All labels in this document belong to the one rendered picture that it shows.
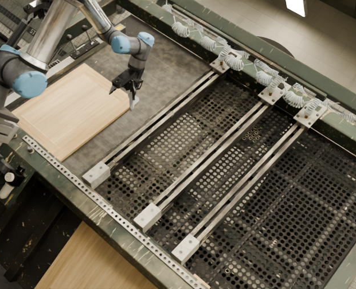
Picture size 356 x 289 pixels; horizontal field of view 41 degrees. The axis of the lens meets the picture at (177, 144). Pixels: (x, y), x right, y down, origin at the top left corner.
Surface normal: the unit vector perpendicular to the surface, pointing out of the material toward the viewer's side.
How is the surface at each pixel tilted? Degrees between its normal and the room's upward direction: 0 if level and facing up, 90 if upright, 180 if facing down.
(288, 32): 90
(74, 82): 57
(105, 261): 90
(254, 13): 90
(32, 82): 98
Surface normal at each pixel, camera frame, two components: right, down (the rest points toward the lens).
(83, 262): -0.32, -0.18
